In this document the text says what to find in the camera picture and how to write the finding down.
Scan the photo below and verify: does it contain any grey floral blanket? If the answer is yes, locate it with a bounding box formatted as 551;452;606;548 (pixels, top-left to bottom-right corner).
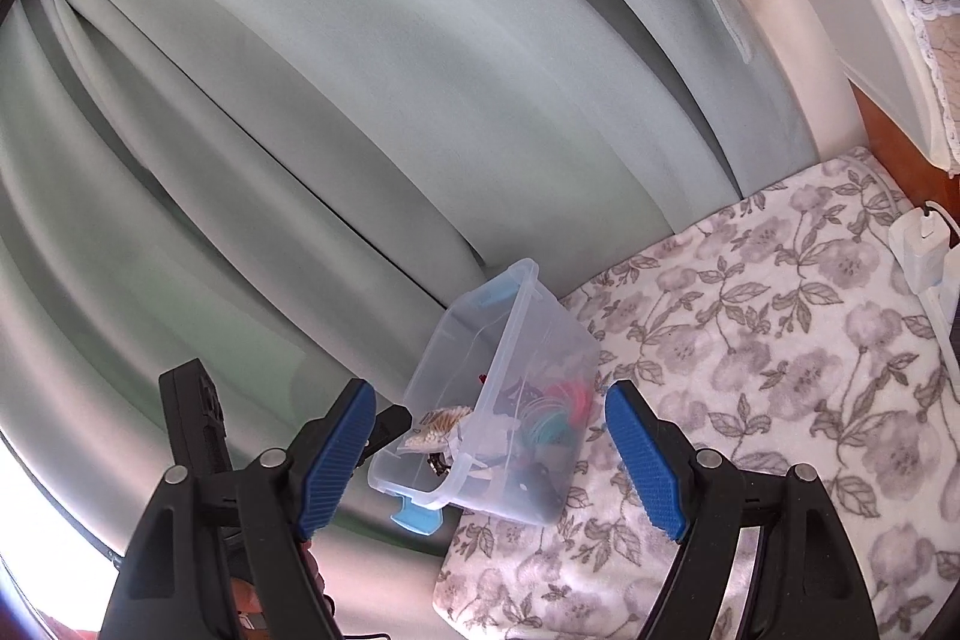
433;149;960;640

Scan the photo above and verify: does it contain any bundle of colourful hair ties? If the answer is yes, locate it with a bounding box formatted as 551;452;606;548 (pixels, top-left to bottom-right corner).
517;381;593;453

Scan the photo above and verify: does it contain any clear plastic container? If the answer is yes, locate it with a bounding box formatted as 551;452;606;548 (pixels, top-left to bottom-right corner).
367;260;601;534

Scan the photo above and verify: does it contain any person's left hand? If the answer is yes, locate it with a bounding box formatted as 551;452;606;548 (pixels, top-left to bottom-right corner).
229;576;263;622

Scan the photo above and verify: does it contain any pack of cotton swabs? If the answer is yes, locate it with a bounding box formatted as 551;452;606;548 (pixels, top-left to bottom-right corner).
397;407;473;457

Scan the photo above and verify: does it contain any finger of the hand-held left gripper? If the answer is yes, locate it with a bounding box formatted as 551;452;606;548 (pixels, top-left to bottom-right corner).
367;405;412;461

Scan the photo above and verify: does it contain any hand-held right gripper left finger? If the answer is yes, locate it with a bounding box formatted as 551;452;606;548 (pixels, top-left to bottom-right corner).
101;377;377;640

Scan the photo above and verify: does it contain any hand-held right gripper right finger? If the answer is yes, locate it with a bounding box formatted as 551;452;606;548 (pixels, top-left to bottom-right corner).
604;379;890;640

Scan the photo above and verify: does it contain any large white charger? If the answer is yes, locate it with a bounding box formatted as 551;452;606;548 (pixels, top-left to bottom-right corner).
889;201;953;296

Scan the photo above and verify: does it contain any brown wooden board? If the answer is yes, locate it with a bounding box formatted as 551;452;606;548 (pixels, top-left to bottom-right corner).
851;85;960;221

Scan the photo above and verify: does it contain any white power strip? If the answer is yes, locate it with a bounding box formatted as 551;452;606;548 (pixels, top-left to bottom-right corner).
919;280;960;341

